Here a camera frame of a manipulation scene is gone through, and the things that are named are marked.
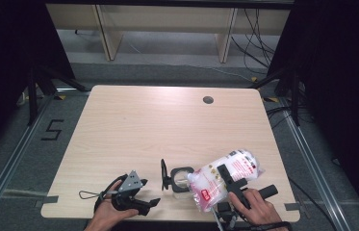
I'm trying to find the thin wire loop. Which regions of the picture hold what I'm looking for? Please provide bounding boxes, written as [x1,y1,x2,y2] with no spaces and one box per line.
[78,190,102,200]

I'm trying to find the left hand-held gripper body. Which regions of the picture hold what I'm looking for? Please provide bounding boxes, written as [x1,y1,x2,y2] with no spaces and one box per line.
[111,169,145,213]

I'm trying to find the light wooden shelf unit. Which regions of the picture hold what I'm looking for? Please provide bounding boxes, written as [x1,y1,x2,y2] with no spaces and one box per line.
[45,3,292,64]

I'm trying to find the black wrist strap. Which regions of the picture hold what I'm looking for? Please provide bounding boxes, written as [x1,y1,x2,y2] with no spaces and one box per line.
[93,173,129,214]

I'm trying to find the black floor cables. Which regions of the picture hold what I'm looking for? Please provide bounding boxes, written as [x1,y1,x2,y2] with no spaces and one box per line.
[265,104,317,130]

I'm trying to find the black curtain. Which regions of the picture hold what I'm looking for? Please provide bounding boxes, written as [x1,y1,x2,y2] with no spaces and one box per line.
[0,0,76,167]
[267,0,359,231]

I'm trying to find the white cable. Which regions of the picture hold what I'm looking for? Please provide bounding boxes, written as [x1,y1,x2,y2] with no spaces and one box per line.
[210,208,225,231]

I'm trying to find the black cable bundle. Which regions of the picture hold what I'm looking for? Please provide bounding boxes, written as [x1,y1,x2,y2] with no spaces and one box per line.
[230,8,281,76]

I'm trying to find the person's right hand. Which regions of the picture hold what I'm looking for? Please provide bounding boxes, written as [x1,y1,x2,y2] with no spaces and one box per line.
[228,188,286,226]

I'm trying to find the person's left hand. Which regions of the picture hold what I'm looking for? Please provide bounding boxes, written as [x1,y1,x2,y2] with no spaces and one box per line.
[85,179,140,231]

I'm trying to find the metal floor rail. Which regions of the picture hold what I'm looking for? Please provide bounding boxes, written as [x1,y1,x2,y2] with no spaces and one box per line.
[279,95,350,231]
[0,95,57,225]

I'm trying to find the black floor cable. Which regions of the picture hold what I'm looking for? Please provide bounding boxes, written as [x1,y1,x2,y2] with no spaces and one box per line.
[287,177,341,231]

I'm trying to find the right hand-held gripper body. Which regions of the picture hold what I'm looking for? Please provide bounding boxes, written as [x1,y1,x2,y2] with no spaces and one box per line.
[215,177,279,226]

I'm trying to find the black metal stand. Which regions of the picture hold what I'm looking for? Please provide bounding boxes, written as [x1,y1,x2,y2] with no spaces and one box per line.
[248,68,302,127]
[26,65,89,126]

